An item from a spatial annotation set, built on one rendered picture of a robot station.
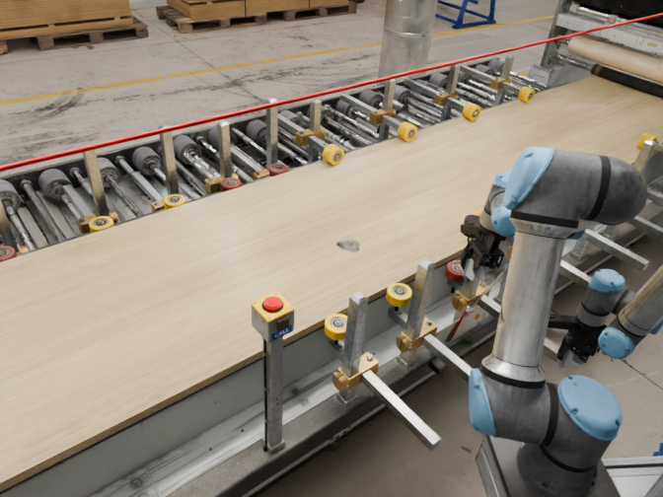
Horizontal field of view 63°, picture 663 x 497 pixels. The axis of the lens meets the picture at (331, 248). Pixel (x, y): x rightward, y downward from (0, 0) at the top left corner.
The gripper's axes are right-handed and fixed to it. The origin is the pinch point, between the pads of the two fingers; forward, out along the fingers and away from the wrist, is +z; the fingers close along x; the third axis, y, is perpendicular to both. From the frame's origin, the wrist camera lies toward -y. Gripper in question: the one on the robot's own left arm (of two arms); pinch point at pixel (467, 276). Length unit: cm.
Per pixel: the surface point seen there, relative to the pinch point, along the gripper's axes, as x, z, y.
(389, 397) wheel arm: -28.7, 22.0, 23.4
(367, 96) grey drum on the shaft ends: 30, 16, -183
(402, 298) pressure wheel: -16.2, 12.4, -5.5
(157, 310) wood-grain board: -89, 20, -15
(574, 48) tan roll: 173, -17, -199
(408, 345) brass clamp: -16.2, 21.2, 6.2
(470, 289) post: 7.0, 10.2, -5.2
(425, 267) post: -17.6, -7.6, 4.1
